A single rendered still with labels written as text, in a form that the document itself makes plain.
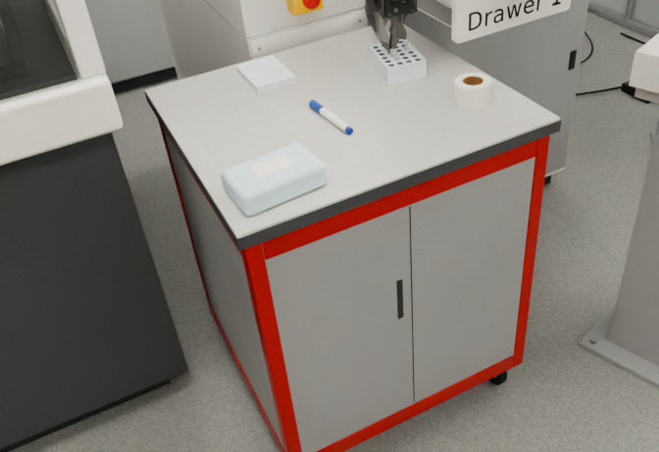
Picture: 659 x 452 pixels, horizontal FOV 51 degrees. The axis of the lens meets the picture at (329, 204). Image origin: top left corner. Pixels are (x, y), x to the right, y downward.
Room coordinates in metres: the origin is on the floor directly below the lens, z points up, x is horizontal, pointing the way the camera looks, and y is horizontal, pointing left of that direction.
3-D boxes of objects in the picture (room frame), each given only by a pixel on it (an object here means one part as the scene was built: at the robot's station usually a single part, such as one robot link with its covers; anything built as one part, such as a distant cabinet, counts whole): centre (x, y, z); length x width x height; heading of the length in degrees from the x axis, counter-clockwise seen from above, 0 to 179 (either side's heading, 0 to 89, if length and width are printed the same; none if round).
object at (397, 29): (1.30, -0.18, 0.85); 0.06 x 0.03 x 0.09; 12
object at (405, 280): (1.19, -0.03, 0.38); 0.62 x 0.58 x 0.76; 113
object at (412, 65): (1.31, -0.17, 0.78); 0.12 x 0.08 x 0.04; 12
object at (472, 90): (1.14, -0.29, 0.78); 0.07 x 0.07 x 0.04
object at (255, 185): (0.92, 0.08, 0.78); 0.15 x 0.10 x 0.04; 118
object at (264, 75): (1.34, 0.10, 0.77); 0.13 x 0.09 x 0.02; 23
